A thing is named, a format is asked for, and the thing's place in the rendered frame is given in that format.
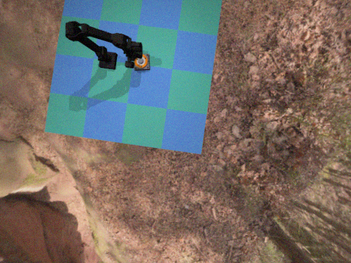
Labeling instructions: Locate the orange round plate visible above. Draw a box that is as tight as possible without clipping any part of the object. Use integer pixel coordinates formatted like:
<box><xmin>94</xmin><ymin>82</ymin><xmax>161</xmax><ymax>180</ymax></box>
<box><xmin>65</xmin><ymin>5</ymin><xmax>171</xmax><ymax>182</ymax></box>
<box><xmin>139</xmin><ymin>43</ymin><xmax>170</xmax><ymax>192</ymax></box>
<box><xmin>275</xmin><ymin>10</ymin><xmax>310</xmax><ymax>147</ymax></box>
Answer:
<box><xmin>134</xmin><ymin>55</ymin><xmax>148</xmax><ymax>68</ymax></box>

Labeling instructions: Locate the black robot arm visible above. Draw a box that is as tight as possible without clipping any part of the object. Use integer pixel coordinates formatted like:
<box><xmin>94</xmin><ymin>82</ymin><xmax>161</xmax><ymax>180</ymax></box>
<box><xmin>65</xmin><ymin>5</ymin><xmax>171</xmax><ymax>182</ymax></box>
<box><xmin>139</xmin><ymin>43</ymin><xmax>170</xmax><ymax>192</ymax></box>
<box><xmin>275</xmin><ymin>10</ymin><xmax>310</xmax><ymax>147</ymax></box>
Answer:
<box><xmin>65</xmin><ymin>21</ymin><xmax>143</xmax><ymax>63</ymax></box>

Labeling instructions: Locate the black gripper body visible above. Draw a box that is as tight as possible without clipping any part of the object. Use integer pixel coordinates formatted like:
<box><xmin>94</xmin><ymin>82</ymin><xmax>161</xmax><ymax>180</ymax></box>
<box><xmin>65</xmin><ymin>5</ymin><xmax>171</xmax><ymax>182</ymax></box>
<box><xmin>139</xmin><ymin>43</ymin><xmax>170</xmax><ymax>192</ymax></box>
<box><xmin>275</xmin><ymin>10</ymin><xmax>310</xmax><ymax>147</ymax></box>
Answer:
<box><xmin>124</xmin><ymin>51</ymin><xmax>134</xmax><ymax>69</ymax></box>

